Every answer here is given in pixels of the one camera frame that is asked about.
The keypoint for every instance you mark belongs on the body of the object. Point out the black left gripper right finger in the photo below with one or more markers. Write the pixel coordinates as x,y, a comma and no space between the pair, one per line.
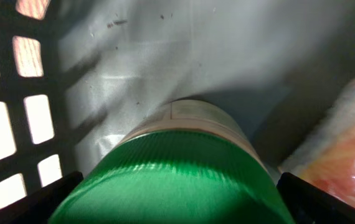
308,204

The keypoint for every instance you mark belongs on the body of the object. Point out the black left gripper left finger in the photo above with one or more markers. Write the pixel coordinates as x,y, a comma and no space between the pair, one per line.
38,207

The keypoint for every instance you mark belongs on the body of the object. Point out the orange snack packet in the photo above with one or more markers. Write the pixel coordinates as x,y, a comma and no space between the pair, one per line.
326,159

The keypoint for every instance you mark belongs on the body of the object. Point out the green lid white jar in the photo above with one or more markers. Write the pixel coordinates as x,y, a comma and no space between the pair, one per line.
187,163

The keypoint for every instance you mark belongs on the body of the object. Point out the grey plastic mesh basket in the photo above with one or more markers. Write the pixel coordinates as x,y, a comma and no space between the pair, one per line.
90,71

